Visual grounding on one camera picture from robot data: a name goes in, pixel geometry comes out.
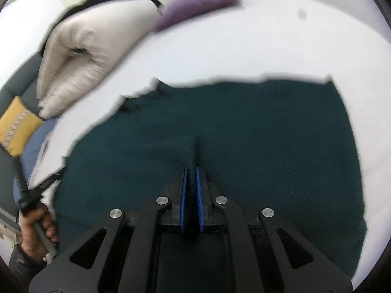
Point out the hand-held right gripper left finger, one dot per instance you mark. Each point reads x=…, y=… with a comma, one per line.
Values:
x=182, y=201

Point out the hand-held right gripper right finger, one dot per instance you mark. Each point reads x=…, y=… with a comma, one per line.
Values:
x=200, y=201

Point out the dark green knit sweater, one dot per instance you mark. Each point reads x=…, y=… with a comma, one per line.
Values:
x=244, y=128

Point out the person's left forearm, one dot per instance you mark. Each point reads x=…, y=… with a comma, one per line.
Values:
x=23, y=262

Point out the person's left hand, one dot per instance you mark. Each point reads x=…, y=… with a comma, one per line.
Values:
x=30, y=233

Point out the blue pillow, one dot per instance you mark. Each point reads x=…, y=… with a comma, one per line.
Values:
x=33, y=149

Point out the yellow patterned pillow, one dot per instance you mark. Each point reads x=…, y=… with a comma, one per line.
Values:
x=15, y=125

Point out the grey padded headboard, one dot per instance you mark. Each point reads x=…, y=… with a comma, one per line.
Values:
x=18, y=79

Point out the beige rolled duvet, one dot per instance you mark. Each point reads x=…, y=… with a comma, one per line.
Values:
x=91, y=52

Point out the bed with white sheet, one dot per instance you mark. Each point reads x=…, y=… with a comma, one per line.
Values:
x=244, y=36

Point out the purple pillow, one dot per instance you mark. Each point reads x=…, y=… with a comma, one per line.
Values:
x=195, y=6

